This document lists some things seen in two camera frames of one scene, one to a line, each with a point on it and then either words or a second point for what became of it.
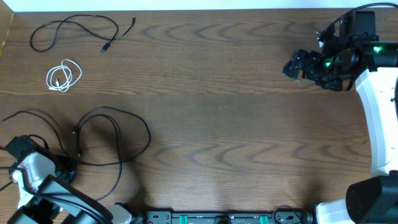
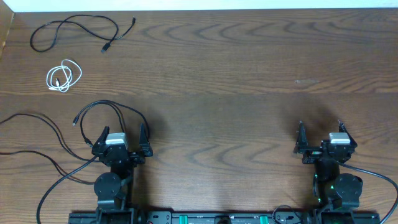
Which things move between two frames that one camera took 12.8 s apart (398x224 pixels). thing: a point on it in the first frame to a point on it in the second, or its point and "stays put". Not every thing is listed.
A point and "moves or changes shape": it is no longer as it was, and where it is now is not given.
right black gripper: x=311 y=58 to x=301 y=144
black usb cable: x=78 y=127 moves or changes shape
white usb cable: x=61 y=78 stays put
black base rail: x=282 y=216 stays put
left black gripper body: x=63 y=164 to x=137 y=160
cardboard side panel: x=6 y=18 stays put
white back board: x=193 y=5 stays put
